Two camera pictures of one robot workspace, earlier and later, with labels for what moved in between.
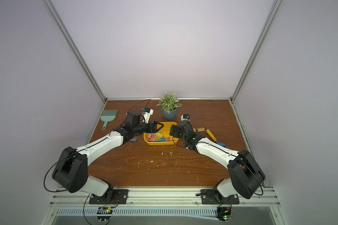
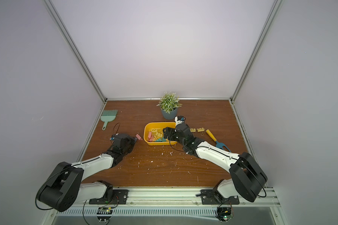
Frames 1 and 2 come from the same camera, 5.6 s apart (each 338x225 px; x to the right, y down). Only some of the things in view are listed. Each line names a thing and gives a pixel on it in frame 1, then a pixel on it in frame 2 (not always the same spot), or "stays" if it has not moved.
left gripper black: (153, 129) -> (133, 140)
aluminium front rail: (160, 197) stays
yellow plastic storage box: (162, 137) stays
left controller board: (104, 214) stays
